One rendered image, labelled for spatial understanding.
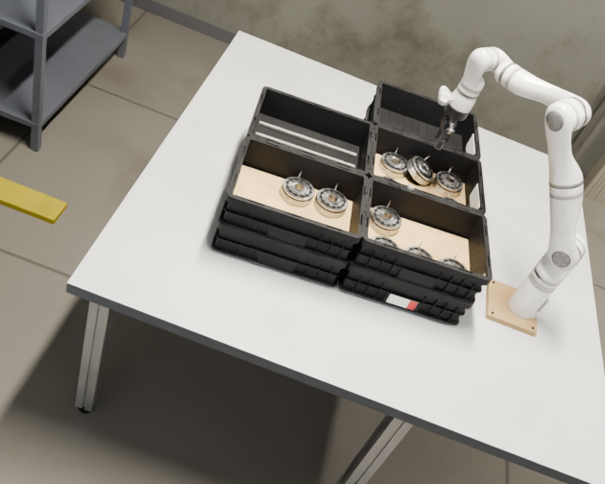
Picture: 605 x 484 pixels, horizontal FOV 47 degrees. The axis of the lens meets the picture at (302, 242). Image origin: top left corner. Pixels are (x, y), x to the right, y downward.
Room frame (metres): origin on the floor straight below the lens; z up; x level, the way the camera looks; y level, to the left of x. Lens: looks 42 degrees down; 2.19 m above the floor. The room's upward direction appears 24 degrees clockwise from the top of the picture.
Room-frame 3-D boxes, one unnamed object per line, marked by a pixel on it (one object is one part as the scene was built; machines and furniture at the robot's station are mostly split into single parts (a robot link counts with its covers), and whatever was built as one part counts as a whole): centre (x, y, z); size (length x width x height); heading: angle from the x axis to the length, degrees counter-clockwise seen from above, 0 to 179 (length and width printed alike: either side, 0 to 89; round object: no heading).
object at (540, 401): (1.96, -0.23, 0.35); 1.60 x 1.60 x 0.70; 3
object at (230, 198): (1.61, 0.07, 0.92); 0.40 x 0.30 x 0.02; 98
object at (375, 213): (1.72, -0.21, 0.86); 0.10 x 0.10 x 0.01
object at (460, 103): (2.01, -0.26, 1.19); 0.11 x 0.09 x 0.06; 96
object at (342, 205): (1.69, -0.03, 0.86); 0.10 x 0.10 x 0.01
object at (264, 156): (1.61, 0.07, 0.87); 0.40 x 0.30 x 0.11; 98
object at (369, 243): (1.67, -0.33, 0.92); 0.40 x 0.30 x 0.02; 98
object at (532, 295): (1.74, -0.74, 0.81); 0.09 x 0.09 x 0.17; 8
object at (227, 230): (1.61, 0.07, 0.76); 0.40 x 0.30 x 0.12; 98
